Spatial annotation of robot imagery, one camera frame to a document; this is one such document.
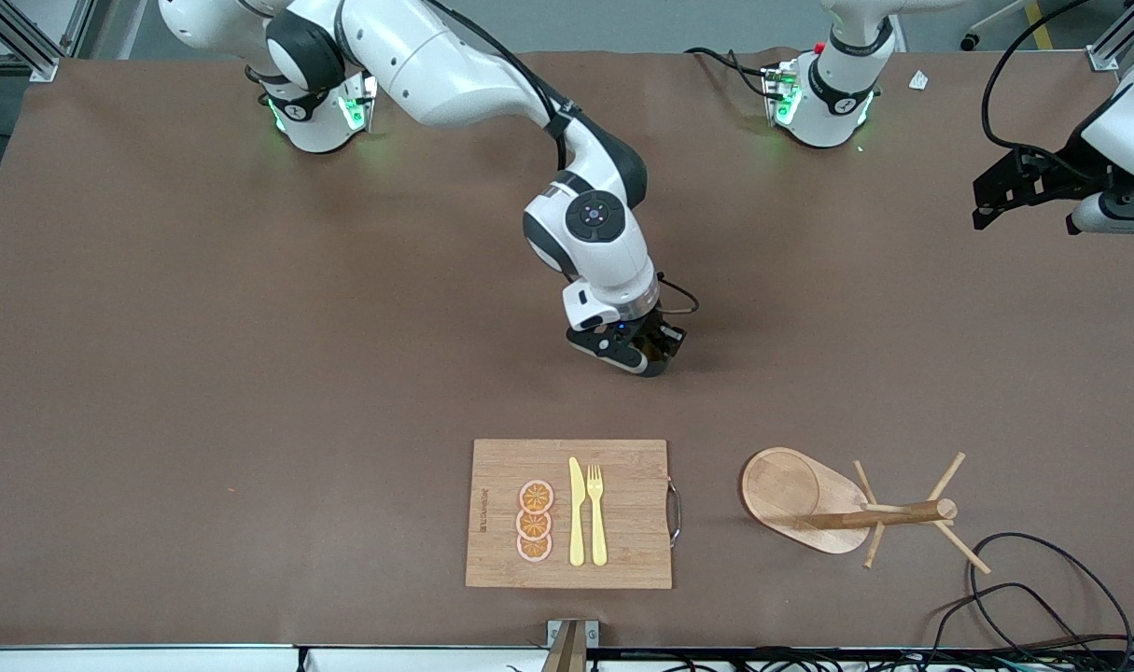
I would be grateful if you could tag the toy orange slice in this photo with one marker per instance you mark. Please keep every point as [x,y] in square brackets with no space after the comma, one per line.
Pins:
[536,496]
[533,525]
[533,549]

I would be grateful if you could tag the wooden cup rack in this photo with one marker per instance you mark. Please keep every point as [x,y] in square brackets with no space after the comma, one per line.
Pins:
[790,495]

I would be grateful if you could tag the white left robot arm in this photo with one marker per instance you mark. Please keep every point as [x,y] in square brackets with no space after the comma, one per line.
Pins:
[837,93]

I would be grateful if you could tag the office chair base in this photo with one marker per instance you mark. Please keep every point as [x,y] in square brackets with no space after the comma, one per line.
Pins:
[972,40]

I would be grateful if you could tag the aluminium extrusion beam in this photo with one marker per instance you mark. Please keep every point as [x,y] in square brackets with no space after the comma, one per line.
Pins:
[566,649]

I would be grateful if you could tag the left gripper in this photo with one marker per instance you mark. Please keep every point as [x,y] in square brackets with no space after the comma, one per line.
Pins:
[1059,171]

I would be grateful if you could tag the yellow plastic knife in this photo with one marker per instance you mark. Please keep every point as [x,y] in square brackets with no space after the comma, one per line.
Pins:
[577,513]

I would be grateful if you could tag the yellow plastic fork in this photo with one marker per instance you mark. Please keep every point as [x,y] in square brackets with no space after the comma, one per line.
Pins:
[595,513]

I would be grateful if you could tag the aluminium frame post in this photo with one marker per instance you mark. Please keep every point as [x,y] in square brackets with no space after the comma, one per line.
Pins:
[1122,37]
[16,37]

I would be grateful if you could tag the white paper scrap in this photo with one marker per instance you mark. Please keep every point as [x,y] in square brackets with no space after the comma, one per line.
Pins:
[918,80]

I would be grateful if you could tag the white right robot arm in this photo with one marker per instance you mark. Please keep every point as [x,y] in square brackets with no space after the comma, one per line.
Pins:
[436,65]

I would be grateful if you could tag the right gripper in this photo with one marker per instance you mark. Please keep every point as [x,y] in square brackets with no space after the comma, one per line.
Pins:
[661,335]

